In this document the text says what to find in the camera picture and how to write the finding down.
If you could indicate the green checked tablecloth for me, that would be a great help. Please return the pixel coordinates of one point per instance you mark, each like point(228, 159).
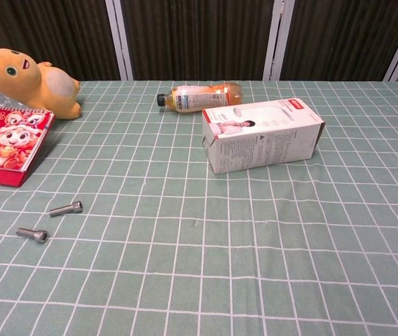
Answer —
point(220, 245)

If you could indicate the steel bolt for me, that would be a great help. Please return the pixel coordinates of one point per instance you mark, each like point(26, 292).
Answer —
point(32, 234)
point(66, 208)

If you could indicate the yellow plush animal toy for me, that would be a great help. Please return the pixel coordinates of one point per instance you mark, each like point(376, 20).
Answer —
point(38, 87)

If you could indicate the white carton box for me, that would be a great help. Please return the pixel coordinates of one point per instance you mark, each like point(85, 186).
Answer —
point(255, 140)

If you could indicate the amber tea bottle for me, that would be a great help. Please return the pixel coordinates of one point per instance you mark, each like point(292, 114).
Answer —
point(199, 98)

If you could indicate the dark ribbed screen panel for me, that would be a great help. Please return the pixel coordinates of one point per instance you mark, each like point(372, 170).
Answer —
point(342, 38)
point(45, 28)
point(199, 38)

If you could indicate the red desk calendar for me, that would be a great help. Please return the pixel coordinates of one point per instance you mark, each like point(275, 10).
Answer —
point(6, 140)

